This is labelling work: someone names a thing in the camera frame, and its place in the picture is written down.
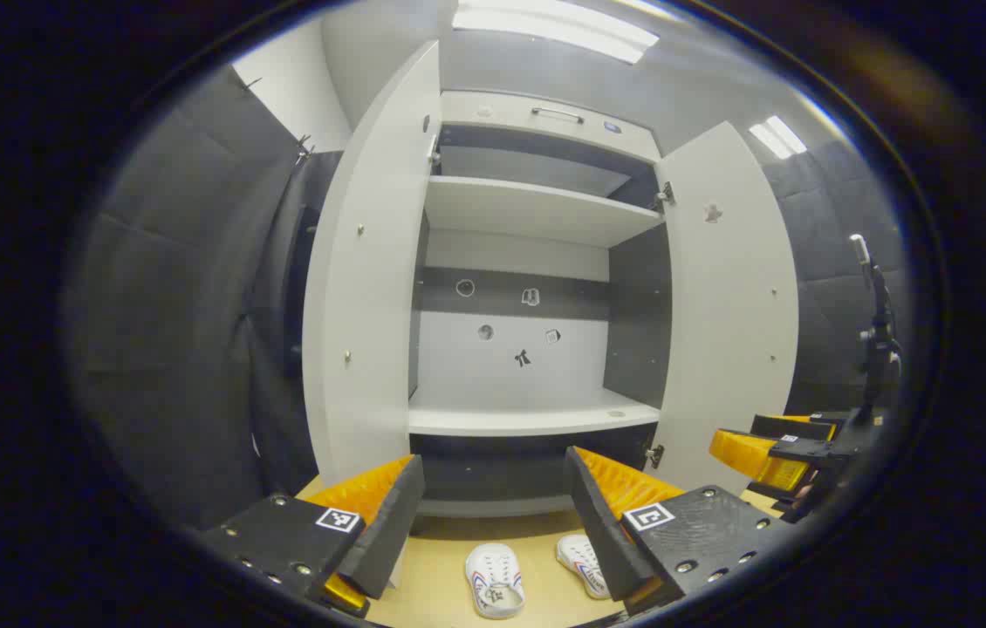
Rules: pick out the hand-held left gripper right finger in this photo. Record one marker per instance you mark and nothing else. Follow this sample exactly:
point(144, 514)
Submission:
point(602, 532)

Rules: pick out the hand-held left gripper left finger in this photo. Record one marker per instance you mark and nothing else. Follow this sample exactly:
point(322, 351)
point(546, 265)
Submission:
point(388, 532)

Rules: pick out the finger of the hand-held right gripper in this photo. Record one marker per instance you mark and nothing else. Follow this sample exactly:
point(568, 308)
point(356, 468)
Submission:
point(755, 458)
point(794, 427)

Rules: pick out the white striped shoe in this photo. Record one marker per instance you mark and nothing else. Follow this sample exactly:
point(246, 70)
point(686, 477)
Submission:
point(493, 576)
point(582, 558)

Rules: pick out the white shoe cabinet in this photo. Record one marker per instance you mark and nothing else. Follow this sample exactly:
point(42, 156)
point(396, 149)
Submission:
point(528, 209)

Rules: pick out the black backdrop cloth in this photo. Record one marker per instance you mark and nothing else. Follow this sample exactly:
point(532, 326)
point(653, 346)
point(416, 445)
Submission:
point(825, 235)
point(188, 305)

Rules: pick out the ceiling light panel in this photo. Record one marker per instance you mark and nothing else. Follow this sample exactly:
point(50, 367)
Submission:
point(777, 137)
point(554, 30)

